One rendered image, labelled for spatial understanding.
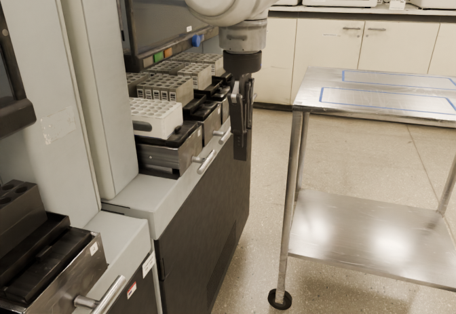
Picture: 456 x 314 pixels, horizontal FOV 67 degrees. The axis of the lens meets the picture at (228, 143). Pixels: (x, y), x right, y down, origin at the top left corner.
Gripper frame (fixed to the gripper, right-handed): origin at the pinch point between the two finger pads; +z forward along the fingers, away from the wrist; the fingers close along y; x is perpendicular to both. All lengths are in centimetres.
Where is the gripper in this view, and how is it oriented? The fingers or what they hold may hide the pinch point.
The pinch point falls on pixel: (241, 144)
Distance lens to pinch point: 74.4
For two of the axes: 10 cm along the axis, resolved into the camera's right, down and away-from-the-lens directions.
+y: -2.9, 4.3, -8.6
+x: 9.6, 1.2, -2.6
